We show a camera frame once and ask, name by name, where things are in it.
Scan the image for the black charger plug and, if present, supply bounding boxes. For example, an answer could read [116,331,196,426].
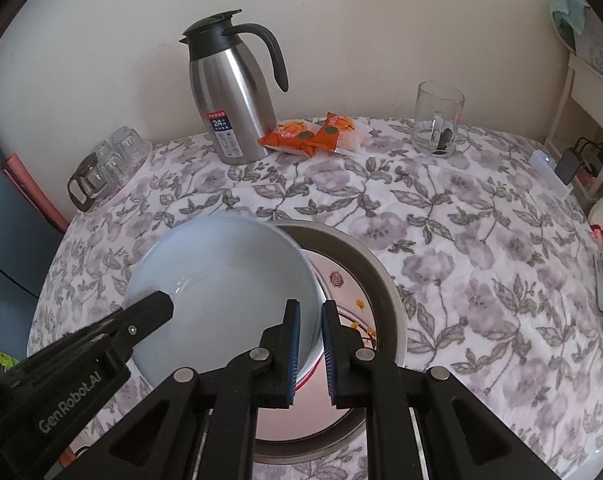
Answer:
[555,148,582,184]

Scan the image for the round tray under glasses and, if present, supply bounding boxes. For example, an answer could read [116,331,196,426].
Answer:
[66,141,152,212]

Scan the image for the clear glass mug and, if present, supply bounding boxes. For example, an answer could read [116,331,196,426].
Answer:
[412,80,465,157]

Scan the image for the left hand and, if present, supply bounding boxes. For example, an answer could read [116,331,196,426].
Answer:
[58,448,77,469]

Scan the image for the black rimmed ginkgo plate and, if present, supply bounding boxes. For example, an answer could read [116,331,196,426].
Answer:
[303,249,377,350]

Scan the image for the orange snack packet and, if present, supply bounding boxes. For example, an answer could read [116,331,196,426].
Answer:
[308,113,367,154]
[259,119,320,157]

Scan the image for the glass teapot black handle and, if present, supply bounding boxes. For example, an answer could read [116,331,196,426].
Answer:
[67,152,112,212]

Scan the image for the upturned glass cups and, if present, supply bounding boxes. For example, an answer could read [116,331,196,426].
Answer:
[93,126,152,191]

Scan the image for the white shelf unit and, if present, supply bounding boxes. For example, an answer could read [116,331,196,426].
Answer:
[544,54,603,211]

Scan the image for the large stainless steel basin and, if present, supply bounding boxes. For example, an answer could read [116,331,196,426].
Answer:
[255,220,407,465]

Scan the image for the white power strip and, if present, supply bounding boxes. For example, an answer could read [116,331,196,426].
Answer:
[529,150,573,200]

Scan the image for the stainless steel thermos jug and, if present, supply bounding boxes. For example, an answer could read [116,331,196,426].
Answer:
[180,9,290,166]

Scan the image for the pale blue floral bowl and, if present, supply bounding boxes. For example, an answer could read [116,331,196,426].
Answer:
[124,214,323,387]

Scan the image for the strawberry pattern bowl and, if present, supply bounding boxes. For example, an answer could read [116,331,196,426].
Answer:
[256,361,348,442]

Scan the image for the floral grey tablecloth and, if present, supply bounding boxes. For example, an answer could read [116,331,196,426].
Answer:
[27,118,603,479]

